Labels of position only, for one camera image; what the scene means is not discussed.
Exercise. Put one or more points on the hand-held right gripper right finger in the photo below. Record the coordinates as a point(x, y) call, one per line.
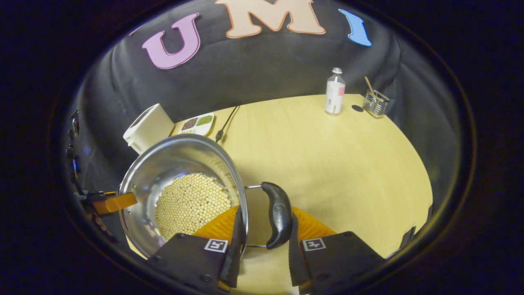
point(339, 258)

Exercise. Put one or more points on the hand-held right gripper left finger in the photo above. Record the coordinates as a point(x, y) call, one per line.
point(188, 258)

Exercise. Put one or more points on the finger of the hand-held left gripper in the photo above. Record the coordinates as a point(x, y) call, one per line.
point(116, 203)

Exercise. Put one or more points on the pile of soybeans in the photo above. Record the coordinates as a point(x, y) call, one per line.
point(190, 205)

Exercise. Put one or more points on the black clamp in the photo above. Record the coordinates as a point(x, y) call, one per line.
point(407, 237)
point(430, 213)

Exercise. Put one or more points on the white box appliance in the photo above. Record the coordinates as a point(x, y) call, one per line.
point(148, 128)

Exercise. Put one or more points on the white divided dish of beans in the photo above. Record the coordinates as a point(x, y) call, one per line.
point(197, 123)

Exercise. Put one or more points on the small black cap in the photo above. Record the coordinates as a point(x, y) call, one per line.
point(357, 108)

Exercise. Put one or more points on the glass holder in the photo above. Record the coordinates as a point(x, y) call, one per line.
point(376, 105)

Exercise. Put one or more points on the white bottle with pink label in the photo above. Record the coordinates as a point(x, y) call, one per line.
point(335, 92)

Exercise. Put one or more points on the wooden stick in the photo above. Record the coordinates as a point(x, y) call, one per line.
point(369, 86)

